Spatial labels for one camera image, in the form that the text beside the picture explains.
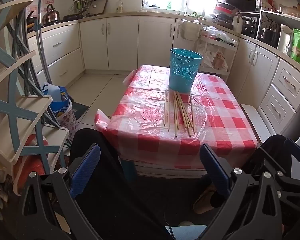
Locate steel kettle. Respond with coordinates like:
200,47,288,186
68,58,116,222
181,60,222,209
42,4,60,23

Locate stack of pans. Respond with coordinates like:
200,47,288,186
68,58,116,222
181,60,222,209
213,2,238,29

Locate black cooking pot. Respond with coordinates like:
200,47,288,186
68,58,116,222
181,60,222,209
259,27,278,47

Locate white rolling cart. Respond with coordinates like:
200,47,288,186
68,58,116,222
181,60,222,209
196,34,239,77

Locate light blue cloth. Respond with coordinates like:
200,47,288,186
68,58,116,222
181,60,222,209
165,225,208,240

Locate cream kitchen base cabinets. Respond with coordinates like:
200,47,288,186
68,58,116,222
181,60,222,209
27,11,300,135

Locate white cutting board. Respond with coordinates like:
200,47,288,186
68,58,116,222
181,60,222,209
232,14,243,33

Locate clear bags of groceries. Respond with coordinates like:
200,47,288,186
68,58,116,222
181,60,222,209
201,26,234,43

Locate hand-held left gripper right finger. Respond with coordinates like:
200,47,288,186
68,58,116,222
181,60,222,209
199,144,285,240

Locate black wok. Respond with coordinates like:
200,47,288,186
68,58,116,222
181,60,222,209
62,12,84,22

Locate floral fabric bag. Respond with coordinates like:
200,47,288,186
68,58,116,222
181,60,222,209
52,100,79,140

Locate white hanging waste bin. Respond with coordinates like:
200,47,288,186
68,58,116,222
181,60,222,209
181,19,200,40

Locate person's right leg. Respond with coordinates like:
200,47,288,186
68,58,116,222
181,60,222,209
207,134,294,208

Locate beige and blue shelf rack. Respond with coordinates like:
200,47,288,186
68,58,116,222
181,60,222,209
0,0,70,195

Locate white electric water boiler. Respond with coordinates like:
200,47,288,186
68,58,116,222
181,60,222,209
277,24,293,54

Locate pile of wooden chopsticks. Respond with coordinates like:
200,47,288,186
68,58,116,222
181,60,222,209
164,89,197,138

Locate green snack packet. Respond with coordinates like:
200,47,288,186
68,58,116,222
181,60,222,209
291,29,300,64

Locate black toaster oven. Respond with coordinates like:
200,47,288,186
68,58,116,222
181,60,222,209
236,11,260,38

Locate white plastic bag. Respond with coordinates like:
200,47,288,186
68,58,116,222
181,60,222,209
204,51,215,68

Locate brown slipper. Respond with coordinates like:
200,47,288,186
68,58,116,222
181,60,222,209
192,185,223,214

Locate dark hanging tray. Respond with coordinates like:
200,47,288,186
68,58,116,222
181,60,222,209
89,0,108,15

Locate blue handled mop pole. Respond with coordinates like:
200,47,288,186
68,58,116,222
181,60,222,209
34,0,53,85

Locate white low bench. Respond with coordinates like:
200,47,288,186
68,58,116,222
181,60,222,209
240,104,272,143

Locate grey folded tube rack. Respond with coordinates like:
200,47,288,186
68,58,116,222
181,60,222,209
5,0,73,148

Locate white countertop shelf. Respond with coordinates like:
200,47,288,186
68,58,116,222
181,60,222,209
256,0,300,55

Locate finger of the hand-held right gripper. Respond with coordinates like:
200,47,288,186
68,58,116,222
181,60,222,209
274,138,300,198

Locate printed plastic bag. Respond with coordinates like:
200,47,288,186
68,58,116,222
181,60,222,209
212,52,228,70

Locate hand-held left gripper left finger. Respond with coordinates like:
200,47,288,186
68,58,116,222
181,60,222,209
17,143,102,240

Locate dark door mat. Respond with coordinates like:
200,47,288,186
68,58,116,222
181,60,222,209
70,101,90,120

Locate red towel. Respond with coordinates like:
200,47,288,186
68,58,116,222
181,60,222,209
14,134,50,188

